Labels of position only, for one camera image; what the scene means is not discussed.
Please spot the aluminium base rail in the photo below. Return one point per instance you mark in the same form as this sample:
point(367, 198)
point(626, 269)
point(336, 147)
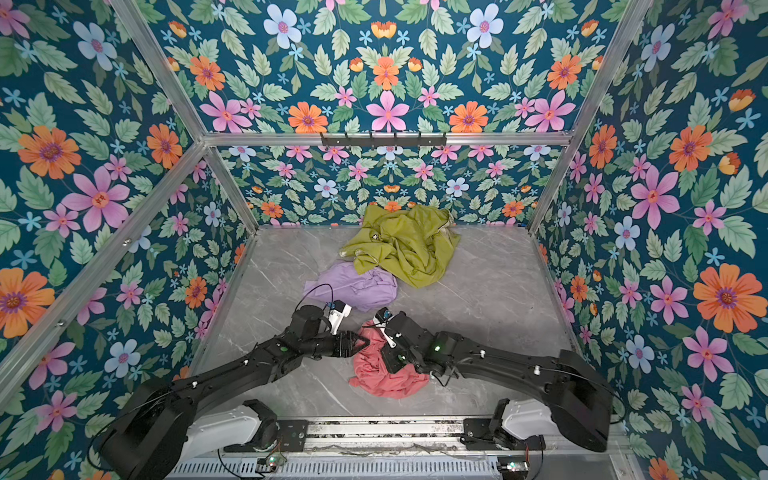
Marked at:
point(363, 436)

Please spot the aluminium frame post back left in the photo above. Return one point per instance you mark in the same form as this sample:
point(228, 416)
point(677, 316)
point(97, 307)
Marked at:
point(140, 32)

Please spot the pink cloth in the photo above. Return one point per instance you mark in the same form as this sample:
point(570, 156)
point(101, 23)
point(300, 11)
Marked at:
point(372, 376)

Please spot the aluminium frame post back right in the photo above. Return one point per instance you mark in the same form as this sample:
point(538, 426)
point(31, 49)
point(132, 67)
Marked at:
point(629, 25)

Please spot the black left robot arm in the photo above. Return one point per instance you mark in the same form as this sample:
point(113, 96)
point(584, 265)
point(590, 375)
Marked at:
point(165, 423)

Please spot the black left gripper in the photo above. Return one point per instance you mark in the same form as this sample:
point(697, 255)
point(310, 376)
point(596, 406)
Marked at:
point(350, 343)

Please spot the aluminium frame left rail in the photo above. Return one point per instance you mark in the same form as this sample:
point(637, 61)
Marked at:
point(22, 360)

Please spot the lime green jacket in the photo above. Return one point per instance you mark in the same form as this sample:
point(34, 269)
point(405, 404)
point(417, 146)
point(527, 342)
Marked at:
point(415, 245)

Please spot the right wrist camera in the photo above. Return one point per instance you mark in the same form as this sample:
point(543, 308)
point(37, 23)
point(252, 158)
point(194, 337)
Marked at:
point(382, 317)

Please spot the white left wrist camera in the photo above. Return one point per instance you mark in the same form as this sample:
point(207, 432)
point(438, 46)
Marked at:
point(339, 310)

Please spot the black hook strip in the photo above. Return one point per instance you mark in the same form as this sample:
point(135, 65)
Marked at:
point(375, 140)

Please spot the aluminium frame post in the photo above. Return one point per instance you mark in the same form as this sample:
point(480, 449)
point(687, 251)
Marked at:
point(140, 32)
point(629, 25)

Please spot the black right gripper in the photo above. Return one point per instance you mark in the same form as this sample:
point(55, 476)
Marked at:
point(389, 360)

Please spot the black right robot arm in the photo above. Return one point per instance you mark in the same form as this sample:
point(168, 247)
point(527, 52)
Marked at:
point(578, 400)

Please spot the lavender cloth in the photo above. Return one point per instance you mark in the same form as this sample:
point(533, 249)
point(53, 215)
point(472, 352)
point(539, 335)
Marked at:
point(365, 292)

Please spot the aluminium rear hook rail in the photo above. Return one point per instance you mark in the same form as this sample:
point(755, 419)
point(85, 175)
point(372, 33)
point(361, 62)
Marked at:
point(285, 139)

